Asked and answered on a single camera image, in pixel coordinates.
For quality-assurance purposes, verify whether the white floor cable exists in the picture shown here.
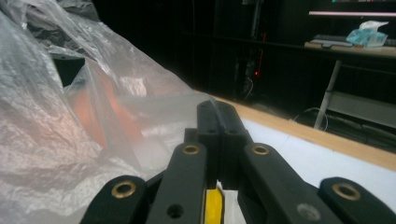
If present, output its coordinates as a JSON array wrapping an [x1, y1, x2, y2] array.
[[292, 106, 330, 132]]

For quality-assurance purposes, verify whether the white framed desk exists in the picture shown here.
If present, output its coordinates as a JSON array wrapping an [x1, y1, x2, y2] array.
[[303, 40, 396, 153]]

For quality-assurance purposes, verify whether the clear printed plastic bag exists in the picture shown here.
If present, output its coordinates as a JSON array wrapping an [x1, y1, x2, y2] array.
[[0, 0, 219, 224]]

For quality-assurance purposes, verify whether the blue and white tissue pack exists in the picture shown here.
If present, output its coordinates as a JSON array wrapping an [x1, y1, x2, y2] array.
[[346, 20, 390, 49]]

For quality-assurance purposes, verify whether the computer monitor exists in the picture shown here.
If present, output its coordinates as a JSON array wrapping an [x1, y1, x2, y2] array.
[[307, 0, 396, 18]]

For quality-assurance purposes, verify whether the grey keyboard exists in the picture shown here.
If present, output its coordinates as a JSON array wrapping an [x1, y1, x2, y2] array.
[[309, 34, 354, 49]]

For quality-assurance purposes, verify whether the pink plastic basket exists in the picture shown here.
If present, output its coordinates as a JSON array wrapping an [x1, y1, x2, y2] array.
[[69, 62, 148, 150]]

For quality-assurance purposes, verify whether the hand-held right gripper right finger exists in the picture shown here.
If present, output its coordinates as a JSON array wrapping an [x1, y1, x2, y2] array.
[[218, 101, 254, 189]]

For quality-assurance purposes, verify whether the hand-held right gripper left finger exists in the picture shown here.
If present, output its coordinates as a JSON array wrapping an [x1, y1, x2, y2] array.
[[184, 100, 223, 189]]

